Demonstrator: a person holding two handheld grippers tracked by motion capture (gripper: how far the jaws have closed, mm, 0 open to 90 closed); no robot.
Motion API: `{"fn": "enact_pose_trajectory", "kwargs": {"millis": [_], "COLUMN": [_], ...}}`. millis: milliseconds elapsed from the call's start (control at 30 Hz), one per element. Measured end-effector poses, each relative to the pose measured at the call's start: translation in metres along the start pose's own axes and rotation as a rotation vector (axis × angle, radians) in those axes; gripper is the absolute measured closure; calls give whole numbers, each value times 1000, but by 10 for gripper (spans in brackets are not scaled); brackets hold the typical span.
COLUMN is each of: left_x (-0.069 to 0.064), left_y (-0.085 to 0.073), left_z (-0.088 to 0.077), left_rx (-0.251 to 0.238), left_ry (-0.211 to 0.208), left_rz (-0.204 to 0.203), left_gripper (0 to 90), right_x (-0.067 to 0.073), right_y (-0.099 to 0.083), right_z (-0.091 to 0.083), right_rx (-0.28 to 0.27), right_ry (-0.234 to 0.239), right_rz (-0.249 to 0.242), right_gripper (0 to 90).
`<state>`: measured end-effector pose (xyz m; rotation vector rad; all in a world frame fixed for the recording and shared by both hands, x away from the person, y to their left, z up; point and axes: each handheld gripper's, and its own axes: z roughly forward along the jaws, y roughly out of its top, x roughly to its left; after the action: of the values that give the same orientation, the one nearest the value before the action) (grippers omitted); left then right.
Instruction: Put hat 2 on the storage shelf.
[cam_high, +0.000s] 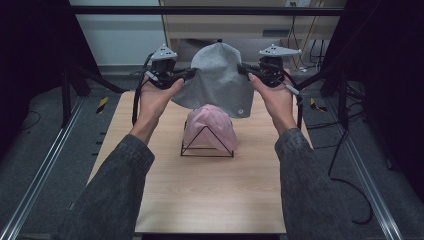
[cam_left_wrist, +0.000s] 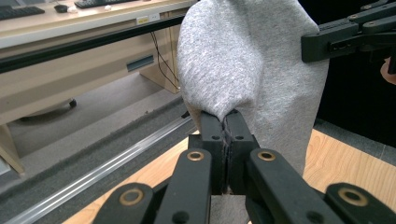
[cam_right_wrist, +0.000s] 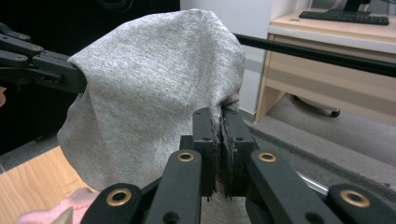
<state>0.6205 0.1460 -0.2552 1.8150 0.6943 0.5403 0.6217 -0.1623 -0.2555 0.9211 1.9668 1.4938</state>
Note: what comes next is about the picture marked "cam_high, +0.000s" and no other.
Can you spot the pink beanie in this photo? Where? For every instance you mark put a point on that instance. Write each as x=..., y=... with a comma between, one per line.
x=210, y=123

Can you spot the light wooden desk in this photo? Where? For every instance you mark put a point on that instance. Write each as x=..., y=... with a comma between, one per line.
x=230, y=28

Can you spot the grey beanie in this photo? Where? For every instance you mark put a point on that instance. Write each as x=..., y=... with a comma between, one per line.
x=216, y=80

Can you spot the black crossbar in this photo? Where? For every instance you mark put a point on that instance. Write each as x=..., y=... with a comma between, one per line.
x=206, y=10

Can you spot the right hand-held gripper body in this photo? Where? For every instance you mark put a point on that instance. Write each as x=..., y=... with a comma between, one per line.
x=273, y=70

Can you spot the dark curtain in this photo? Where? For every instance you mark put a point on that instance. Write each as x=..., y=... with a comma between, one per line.
x=33, y=50
x=390, y=66

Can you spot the person's right hand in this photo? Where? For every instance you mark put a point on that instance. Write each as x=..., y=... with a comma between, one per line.
x=280, y=103

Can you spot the aluminium floor rail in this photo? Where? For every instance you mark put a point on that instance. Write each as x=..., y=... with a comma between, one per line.
x=35, y=186
x=383, y=213

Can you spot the white cabinet panel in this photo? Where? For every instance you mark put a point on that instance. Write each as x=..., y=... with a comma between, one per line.
x=123, y=40

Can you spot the yellow black tape strip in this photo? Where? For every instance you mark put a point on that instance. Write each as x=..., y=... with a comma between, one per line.
x=315, y=105
x=102, y=104

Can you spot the black metal stand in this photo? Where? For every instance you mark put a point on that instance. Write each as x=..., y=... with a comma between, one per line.
x=343, y=100
x=66, y=100

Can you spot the person's left hand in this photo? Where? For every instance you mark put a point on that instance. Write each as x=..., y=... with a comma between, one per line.
x=153, y=103

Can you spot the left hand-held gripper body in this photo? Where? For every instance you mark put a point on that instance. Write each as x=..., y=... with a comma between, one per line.
x=163, y=68

